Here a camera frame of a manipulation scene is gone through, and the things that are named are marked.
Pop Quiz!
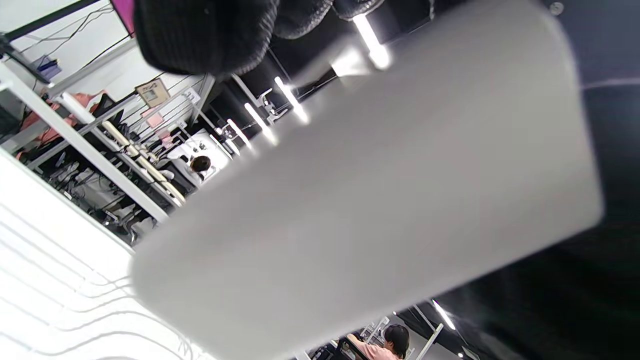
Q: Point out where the white plastic cutlery bin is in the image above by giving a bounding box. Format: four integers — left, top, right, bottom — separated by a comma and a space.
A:
129, 0, 606, 360

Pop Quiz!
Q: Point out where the framed wall sign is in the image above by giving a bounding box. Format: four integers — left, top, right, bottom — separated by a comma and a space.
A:
135, 77, 171, 109

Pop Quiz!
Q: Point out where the white desk with frame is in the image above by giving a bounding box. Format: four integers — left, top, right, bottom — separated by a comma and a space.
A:
0, 62, 173, 224

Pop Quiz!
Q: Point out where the person's left hand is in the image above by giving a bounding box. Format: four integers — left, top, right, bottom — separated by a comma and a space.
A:
134, 0, 386, 76

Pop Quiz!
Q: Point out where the magenta display screen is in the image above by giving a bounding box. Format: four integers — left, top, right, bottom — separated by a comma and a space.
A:
111, 0, 137, 36

